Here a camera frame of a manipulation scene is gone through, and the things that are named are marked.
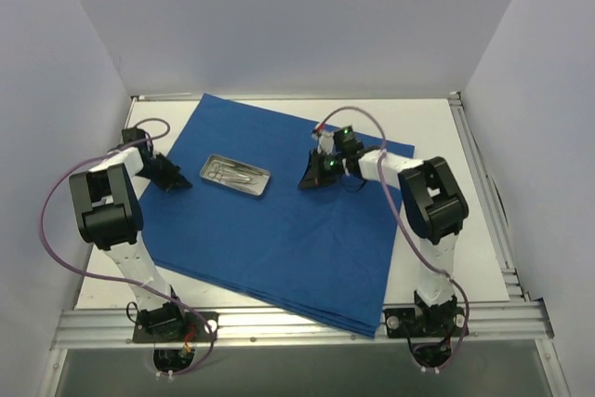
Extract aluminium front rail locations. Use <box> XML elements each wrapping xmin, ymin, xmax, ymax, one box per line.
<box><xmin>51</xmin><ymin>300</ymin><xmax>554</xmax><ymax>350</ymax></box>

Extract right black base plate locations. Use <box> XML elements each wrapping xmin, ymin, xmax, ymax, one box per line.
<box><xmin>383</xmin><ymin>306</ymin><xmax>469</xmax><ymax>338</ymax></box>

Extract blue surgical wrap cloth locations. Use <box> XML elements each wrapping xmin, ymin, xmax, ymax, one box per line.
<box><xmin>139</xmin><ymin>95</ymin><xmax>401</xmax><ymax>337</ymax></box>

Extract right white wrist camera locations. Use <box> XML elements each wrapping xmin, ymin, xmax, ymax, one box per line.
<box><xmin>311</xmin><ymin>126</ymin><xmax>335</xmax><ymax>154</ymax></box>

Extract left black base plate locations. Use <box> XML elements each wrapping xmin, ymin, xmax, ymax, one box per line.
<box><xmin>132</xmin><ymin>308</ymin><xmax>212</xmax><ymax>344</ymax></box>

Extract steel instrument tray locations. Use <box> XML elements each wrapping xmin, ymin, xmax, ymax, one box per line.
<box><xmin>200</xmin><ymin>154</ymin><xmax>271</xmax><ymax>197</ymax></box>

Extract aluminium right rail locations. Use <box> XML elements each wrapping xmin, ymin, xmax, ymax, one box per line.
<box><xmin>448</xmin><ymin>91</ymin><xmax>530</xmax><ymax>301</ymax></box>

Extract steel ring-handled scissors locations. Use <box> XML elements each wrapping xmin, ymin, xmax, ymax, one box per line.
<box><xmin>206</xmin><ymin>162</ymin><xmax>260</xmax><ymax>185</ymax></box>

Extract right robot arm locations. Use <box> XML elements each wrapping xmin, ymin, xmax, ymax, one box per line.
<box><xmin>298</xmin><ymin>126</ymin><xmax>469</xmax><ymax>335</ymax></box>

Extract aluminium back rail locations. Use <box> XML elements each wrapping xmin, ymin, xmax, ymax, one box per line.
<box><xmin>131</xmin><ymin>91</ymin><xmax>462</xmax><ymax>101</ymax></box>

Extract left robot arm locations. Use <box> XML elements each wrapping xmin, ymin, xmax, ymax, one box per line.
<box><xmin>69</xmin><ymin>147</ymin><xmax>192</xmax><ymax>341</ymax></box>

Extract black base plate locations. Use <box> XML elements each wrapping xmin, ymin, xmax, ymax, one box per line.
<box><xmin>383</xmin><ymin>306</ymin><xmax>469</xmax><ymax>338</ymax></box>
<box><xmin>132</xmin><ymin>308</ymin><xmax>212</xmax><ymax>344</ymax></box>

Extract aluminium rail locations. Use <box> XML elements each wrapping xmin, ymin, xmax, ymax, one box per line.
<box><xmin>131</xmin><ymin>91</ymin><xmax>462</xmax><ymax>101</ymax></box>
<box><xmin>51</xmin><ymin>300</ymin><xmax>554</xmax><ymax>350</ymax></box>
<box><xmin>448</xmin><ymin>91</ymin><xmax>530</xmax><ymax>301</ymax></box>

